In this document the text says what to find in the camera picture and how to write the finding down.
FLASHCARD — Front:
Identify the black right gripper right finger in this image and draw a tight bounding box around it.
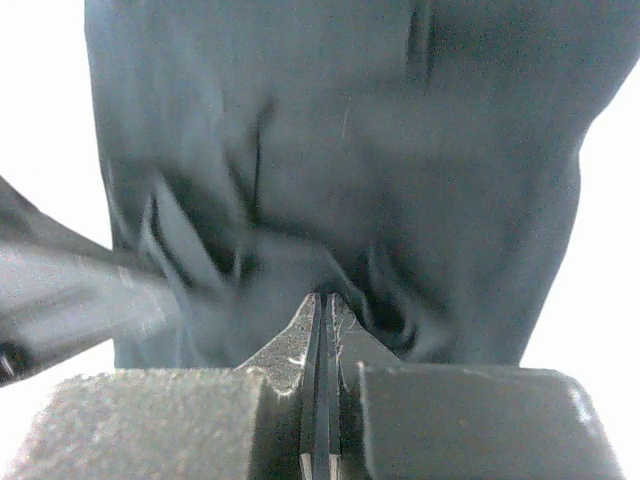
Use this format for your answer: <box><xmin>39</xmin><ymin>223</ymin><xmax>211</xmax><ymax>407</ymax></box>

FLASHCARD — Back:
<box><xmin>325</xmin><ymin>294</ymin><xmax>400</xmax><ymax>479</ymax></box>

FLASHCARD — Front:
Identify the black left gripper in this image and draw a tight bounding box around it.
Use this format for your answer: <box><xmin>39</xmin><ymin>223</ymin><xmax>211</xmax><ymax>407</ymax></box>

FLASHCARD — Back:
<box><xmin>1</xmin><ymin>181</ymin><xmax>179</xmax><ymax>385</ymax></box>

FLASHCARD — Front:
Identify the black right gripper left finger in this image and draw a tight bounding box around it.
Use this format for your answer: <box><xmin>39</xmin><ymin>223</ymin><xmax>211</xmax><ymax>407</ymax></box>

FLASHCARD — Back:
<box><xmin>235</xmin><ymin>294</ymin><xmax>320</xmax><ymax>479</ymax></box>

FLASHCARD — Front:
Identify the black t-shirt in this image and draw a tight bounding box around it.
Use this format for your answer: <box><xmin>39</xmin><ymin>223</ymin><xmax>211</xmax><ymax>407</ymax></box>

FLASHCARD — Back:
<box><xmin>85</xmin><ymin>1</ymin><xmax>639</xmax><ymax>368</ymax></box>

